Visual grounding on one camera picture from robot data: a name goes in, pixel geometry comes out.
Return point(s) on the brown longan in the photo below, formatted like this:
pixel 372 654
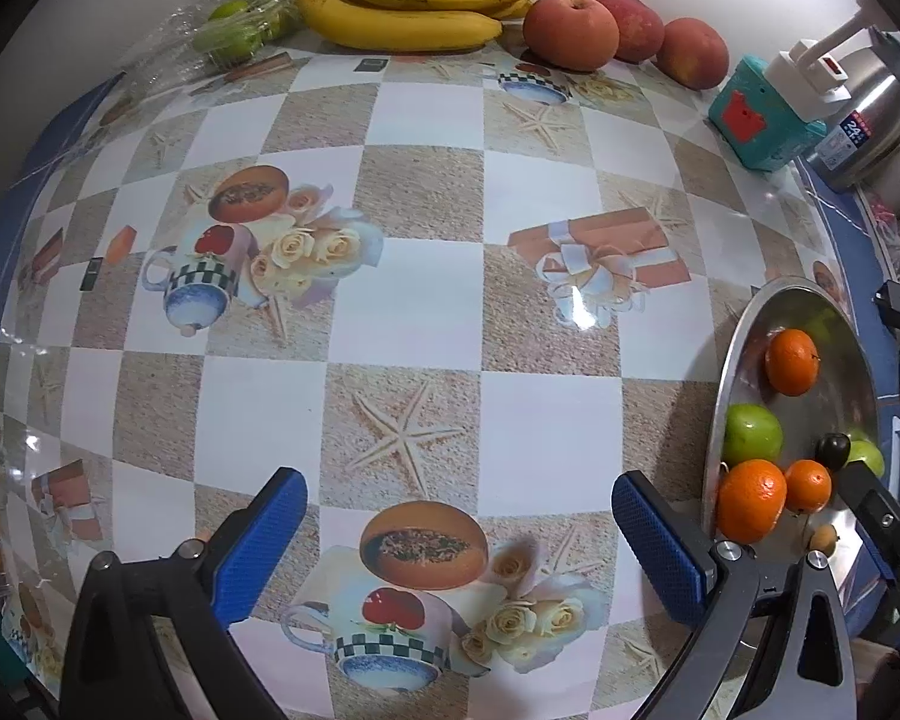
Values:
pixel 823 538

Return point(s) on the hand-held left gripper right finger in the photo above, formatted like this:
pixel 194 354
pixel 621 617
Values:
pixel 656 540

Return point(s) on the clear bag of green fruit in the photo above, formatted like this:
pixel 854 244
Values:
pixel 165 45

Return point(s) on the dark purple plum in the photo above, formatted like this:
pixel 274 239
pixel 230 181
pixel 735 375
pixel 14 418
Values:
pixel 832 450

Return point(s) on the small green jujube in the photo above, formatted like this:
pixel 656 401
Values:
pixel 866 454

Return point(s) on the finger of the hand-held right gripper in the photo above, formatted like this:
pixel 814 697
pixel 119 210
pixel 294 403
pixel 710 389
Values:
pixel 881 517

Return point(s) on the round stainless steel plate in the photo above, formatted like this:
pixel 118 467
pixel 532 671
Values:
pixel 840 397

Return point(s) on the stainless steel thermos kettle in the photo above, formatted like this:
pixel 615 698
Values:
pixel 881 127

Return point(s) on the small orange tangerine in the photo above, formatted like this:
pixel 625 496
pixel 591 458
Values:
pixel 808 484

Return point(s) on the pile of green jujubes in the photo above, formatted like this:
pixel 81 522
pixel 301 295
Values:
pixel 232 30

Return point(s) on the teal printed box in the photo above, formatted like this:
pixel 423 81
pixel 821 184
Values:
pixel 765 124

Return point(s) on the white socket with red switch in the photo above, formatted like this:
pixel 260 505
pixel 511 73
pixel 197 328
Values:
pixel 814 75

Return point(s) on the red apple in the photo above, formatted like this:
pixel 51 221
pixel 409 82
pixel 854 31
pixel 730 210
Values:
pixel 694 52
pixel 637 22
pixel 570 31

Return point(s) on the pink snack packet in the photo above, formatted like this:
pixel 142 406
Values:
pixel 889 229

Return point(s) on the large green jujube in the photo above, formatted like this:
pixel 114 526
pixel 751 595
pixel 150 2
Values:
pixel 752 433

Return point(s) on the checkered printed tablecloth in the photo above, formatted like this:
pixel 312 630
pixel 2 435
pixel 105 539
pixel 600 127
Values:
pixel 420 315

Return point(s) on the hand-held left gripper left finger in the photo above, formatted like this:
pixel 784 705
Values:
pixel 266 540

